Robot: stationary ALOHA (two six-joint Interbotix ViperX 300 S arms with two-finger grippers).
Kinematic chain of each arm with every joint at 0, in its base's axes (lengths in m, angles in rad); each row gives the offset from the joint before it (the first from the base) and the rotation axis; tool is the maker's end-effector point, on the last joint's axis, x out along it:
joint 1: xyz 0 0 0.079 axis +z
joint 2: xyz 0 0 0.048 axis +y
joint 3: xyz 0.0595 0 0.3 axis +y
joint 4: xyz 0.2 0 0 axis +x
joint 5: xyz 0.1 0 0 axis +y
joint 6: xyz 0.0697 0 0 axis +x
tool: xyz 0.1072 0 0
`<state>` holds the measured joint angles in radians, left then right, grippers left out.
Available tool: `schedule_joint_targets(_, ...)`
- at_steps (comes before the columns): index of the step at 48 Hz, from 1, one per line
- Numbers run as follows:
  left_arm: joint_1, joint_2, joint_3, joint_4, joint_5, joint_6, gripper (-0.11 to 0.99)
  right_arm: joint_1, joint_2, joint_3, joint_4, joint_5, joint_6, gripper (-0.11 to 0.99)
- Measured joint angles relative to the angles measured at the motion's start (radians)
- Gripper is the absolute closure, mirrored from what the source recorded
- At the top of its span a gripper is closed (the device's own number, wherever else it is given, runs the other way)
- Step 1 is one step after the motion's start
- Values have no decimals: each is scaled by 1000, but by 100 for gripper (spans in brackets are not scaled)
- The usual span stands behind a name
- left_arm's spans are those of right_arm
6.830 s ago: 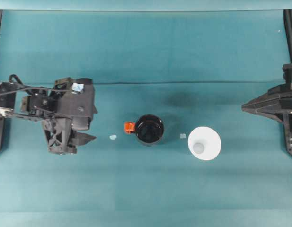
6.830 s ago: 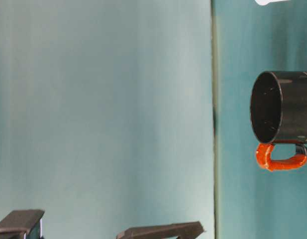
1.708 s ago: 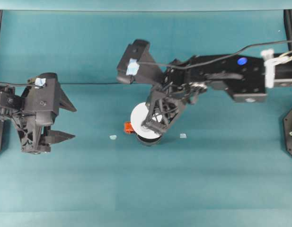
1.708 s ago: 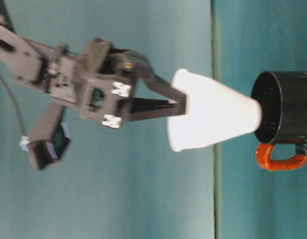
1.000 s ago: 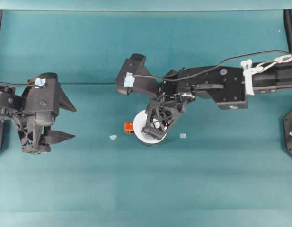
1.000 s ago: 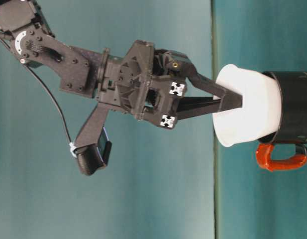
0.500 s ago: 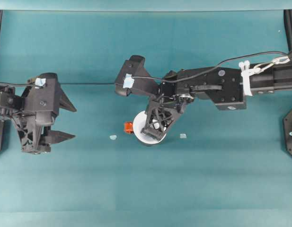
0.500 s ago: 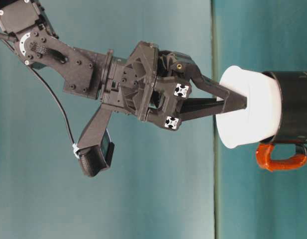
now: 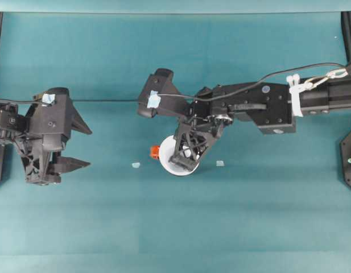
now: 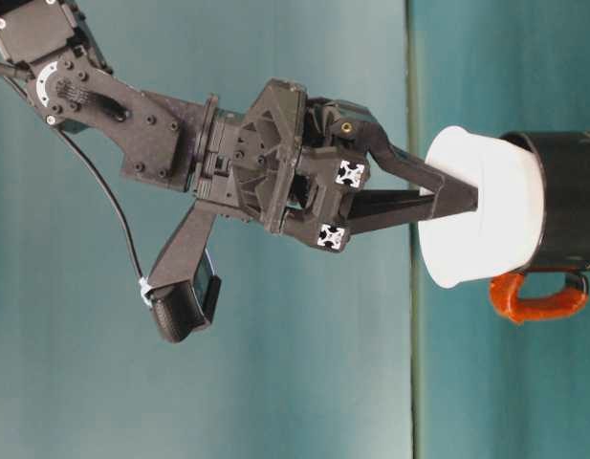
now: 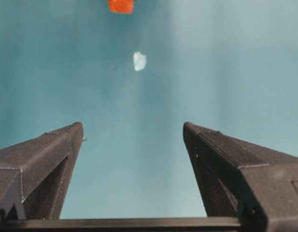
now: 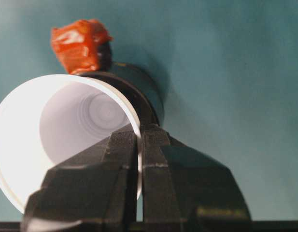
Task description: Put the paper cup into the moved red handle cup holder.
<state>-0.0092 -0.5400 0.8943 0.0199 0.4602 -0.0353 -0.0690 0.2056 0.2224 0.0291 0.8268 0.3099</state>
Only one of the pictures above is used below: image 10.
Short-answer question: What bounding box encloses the blue-green table cloth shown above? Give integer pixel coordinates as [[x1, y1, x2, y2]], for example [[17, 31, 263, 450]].
[[408, 0, 590, 459]]

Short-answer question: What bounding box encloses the thin black camera cable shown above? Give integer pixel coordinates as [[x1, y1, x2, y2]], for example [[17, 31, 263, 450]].
[[0, 56, 155, 293]]

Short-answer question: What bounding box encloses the white paper cup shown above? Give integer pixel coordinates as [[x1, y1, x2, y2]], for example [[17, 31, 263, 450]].
[[415, 124, 547, 291]]

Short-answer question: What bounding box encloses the black cup holder red handle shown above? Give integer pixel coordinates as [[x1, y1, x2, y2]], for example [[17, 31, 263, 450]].
[[488, 129, 590, 327]]

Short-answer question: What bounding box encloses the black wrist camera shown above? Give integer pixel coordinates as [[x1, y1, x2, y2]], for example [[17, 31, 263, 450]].
[[145, 196, 224, 345]]

